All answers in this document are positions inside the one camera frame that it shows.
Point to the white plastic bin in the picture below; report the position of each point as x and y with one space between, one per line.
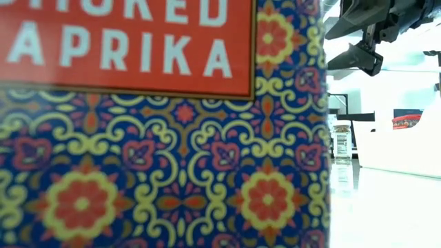
396 151

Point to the black monitor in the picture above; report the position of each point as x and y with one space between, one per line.
358 117

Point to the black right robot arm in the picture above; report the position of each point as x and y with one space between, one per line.
435 7

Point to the black vertical post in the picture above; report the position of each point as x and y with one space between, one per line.
439 75

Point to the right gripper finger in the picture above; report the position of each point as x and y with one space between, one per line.
361 13
361 58

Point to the white-lid bagel seasoning jar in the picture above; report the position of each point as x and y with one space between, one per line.
342 146

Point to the red smoked paprika tin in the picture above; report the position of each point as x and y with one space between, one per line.
138 155
406 122

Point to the black metal frame stand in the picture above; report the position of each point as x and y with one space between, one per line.
346 103

